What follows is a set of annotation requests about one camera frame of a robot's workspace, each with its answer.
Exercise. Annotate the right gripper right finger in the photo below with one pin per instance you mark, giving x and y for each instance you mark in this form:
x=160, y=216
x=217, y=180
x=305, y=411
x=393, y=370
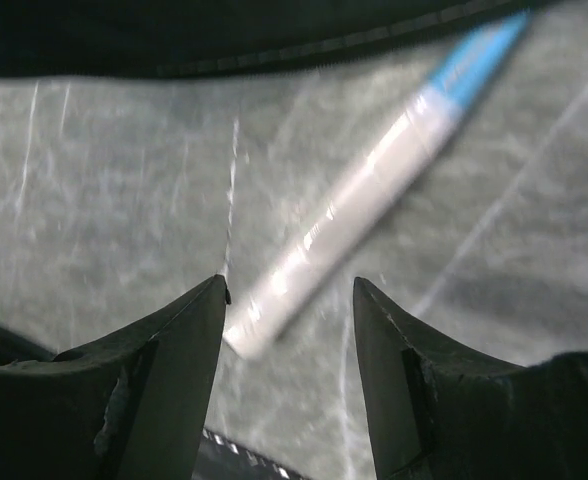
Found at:
x=437, y=409

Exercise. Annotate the blue sport racket bag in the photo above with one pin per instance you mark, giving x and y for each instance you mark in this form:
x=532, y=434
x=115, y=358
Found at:
x=162, y=40

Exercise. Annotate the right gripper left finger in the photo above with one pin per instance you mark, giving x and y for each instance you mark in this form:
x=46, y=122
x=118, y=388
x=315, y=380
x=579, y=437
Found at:
x=129, y=405

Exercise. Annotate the badminton racket white grip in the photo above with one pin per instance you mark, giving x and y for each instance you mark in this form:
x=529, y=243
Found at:
x=369, y=186

